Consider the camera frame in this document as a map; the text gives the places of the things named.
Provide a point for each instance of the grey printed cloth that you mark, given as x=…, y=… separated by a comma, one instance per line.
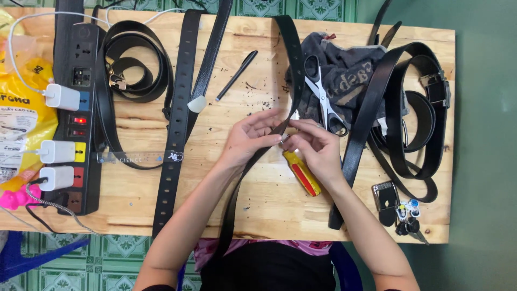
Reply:
x=351, y=68

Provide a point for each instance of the coiled black belt silver buckle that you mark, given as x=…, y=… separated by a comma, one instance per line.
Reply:
x=438, y=133

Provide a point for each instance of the black power strip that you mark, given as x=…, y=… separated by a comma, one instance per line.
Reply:
x=76, y=52

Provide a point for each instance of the blue plastic stool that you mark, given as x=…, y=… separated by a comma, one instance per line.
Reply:
x=28, y=258

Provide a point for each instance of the white charger on red socket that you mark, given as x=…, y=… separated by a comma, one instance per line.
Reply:
x=56, y=178

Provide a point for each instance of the person's left hand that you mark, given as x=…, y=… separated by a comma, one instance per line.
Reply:
x=242, y=141

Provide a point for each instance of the white charger on blue socket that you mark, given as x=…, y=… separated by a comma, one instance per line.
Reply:
x=62, y=97

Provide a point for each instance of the clear plastic ruler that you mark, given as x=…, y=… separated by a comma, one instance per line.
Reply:
x=137, y=157

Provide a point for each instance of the pink rubber toy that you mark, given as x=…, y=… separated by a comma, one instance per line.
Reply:
x=18, y=198

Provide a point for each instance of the coiled black belt brass buckle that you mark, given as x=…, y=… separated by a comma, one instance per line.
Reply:
x=161, y=68

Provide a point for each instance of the long plain black belt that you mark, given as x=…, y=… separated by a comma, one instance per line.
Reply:
x=295, y=68

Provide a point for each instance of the yellow plastic bag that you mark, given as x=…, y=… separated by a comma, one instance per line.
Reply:
x=28, y=121

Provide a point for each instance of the white translucent wax block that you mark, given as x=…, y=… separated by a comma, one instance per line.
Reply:
x=197, y=104

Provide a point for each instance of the small coiled black belt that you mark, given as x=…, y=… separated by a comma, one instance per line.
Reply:
x=428, y=121

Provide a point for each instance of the yellow red screwdriver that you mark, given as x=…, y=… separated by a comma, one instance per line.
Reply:
x=303, y=178

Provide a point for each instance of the grained black leather belt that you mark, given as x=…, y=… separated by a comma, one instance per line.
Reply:
x=214, y=48

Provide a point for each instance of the narrow black belt end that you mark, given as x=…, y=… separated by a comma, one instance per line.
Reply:
x=381, y=20

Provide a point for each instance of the person's right hand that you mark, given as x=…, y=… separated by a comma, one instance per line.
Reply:
x=323, y=157

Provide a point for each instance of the person's black trousers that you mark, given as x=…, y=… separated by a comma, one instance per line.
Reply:
x=266, y=268

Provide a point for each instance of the bunch of keys with charms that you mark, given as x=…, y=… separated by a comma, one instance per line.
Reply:
x=408, y=222

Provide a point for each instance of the black pen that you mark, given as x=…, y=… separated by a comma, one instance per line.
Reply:
x=238, y=74

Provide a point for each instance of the loose silver black belt buckle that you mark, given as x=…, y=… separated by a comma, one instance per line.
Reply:
x=385, y=200

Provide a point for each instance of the white charger on yellow socket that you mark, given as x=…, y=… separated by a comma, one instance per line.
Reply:
x=57, y=152

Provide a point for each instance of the person's pink patterned shirt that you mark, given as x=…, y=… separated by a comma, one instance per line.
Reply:
x=299, y=245

